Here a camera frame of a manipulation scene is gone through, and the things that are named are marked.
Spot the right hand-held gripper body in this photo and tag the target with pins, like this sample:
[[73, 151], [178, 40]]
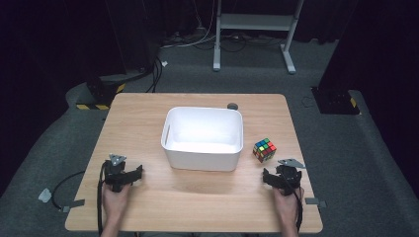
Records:
[[289, 177]]

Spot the white metal stand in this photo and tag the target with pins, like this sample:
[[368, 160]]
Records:
[[257, 22]]

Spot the small white tag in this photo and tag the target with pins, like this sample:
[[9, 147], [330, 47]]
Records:
[[164, 63]]

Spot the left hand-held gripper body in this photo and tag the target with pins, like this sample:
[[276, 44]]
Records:
[[115, 176]]

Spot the person's right hand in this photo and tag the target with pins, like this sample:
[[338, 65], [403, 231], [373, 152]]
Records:
[[286, 207]]

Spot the grey round knob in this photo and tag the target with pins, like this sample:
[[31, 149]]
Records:
[[232, 106]]

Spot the white plastic bin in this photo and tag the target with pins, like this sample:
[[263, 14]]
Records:
[[201, 126]]

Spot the grey tape strip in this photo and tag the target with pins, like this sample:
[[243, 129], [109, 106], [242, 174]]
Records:
[[314, 201], [73, 204]]

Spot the multicoloured puzzle cube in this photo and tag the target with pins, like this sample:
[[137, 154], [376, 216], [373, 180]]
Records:
[[264, 150]]

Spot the person's left hand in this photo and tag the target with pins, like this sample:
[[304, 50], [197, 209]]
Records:
[[115, 200]]

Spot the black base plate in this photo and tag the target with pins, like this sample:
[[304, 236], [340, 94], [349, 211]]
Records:
[[334, 100]]

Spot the dark curtain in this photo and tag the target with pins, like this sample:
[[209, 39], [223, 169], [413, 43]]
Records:
[[49, 42], [378, 42]]

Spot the black base with yellow stripes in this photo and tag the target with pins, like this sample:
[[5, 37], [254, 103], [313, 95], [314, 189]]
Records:
[[102, 92]]

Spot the pale grey plug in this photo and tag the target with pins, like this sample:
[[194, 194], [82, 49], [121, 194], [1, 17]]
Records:
[[45, 195]]

